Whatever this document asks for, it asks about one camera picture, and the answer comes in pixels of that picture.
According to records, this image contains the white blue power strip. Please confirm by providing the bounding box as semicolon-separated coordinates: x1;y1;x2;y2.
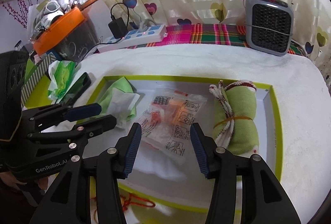
97;25;167;53

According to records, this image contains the red opera mask tassel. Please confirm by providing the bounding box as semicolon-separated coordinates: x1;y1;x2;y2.
90;193;155;223

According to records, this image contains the person's left hand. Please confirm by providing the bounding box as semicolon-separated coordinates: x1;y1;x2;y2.
0;171;49;190

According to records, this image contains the plaid pink green cloth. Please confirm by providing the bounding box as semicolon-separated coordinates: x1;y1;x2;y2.
124;23;303;56

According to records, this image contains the white fleece blanket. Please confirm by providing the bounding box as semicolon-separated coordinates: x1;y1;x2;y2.
79;44;330;223

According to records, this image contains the light green folded cloth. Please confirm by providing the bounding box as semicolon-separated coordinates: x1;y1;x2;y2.
98;77;140;128

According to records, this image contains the green white tissue pack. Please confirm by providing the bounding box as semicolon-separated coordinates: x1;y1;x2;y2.
47;61;76;101

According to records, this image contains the orange storage tray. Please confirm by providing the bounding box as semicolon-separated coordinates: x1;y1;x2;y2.
33;7;86;56

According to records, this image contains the lime green box lid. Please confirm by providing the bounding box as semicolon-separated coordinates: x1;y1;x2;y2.
25;75;52;109

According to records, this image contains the black smartphone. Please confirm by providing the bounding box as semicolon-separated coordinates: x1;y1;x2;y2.
55;72;91;106

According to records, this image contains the white towel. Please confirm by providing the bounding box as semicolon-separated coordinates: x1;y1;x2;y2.
133;141;187;181

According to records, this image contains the grey portable fan heater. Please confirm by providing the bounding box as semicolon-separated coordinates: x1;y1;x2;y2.
245;0;294;56

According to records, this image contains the rolled green towel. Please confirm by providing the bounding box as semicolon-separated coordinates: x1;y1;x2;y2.
209;80;259;157

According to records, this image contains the lime green shallow box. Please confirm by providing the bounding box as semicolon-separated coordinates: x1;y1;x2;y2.
55;75;284;214

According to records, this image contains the black power adapter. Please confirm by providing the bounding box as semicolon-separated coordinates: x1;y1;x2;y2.
108;18;128;39

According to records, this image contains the clear printed plastic packet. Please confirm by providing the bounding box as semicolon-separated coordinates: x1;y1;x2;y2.
138;88;207;165

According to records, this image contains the green striped gift box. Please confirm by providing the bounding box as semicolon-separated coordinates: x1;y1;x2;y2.
21;53;57;107

